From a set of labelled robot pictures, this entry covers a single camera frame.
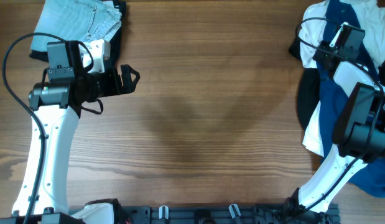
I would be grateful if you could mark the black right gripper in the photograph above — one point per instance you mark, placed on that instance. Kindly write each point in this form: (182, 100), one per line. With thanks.
(322, 47)

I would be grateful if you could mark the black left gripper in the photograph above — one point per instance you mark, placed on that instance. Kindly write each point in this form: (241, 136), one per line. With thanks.
(127, 85)

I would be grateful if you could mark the dark blue t-shirt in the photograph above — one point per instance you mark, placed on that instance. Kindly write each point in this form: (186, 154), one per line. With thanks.
(368, 16)

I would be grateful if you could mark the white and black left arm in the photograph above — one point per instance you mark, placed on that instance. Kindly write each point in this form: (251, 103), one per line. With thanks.
(76, 75)

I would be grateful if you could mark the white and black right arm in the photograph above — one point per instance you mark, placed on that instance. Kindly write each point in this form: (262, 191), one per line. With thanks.
(358, 140)

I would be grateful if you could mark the crumpled black garment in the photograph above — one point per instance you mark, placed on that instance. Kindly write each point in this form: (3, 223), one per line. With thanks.
(307, 97)

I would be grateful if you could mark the folded black garment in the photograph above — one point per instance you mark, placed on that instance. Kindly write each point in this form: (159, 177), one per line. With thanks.
(116, 40)

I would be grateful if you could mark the crumpled white shirt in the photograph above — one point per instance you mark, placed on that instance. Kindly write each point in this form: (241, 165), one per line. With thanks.
(312, 32)

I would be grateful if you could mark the folded light blue jeans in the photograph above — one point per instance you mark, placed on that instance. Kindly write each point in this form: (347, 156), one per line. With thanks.
(77, 28)

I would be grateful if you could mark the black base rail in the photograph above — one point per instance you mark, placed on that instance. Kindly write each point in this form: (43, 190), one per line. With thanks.
(258, 214)

